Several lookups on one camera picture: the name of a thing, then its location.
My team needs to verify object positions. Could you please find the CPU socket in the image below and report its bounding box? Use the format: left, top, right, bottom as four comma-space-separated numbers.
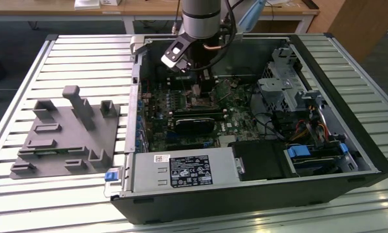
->
183, 91, 218, 109

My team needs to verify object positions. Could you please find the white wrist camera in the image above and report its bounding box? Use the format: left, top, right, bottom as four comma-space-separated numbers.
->
159, 36, 194, 72

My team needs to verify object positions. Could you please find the hard disk in blue carrier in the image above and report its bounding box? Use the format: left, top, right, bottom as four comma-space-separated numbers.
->
283, 143, 344, 175

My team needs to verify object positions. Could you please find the wooden cabinet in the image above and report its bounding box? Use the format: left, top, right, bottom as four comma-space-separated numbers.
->
327, 0, 388, 63

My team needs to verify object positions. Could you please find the green RAM stick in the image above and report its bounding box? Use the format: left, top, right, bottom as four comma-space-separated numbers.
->
34, 150, 85, 155
171, 110, 222, 119

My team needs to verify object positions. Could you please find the black graphics card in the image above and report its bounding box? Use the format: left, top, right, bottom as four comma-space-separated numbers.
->
173, 117, 215, 134

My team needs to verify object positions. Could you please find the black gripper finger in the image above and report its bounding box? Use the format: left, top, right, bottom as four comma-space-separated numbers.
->
198, 69, 215, 99

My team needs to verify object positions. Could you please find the coloured power wire bundle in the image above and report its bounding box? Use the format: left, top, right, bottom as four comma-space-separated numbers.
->
289, 120, 331, 143

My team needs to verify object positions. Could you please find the wooden desk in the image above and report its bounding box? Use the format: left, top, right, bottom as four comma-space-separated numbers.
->
0, 0, 321, 34

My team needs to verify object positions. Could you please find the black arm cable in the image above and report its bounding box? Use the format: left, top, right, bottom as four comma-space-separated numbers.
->
207, 0, 238, 72

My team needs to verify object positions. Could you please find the grey parts rack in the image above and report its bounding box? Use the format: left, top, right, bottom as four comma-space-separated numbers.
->
9, 84, 122, 180

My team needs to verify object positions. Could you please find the grey power supply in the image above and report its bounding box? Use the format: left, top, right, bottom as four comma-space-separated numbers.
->
129, 147, 238, 194

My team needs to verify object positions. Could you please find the black PC case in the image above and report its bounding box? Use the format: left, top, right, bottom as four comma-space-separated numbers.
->
109, 33, 388, 225

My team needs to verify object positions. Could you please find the metal drive cage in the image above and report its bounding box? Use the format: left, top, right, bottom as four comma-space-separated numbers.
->
254, 46, 325, 113

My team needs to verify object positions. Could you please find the blue case latch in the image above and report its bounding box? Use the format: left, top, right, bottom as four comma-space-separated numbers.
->
103, 169, 121, 183

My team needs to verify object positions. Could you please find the green motherboard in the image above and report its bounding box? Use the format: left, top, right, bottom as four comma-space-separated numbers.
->
138, 77, 262, 152

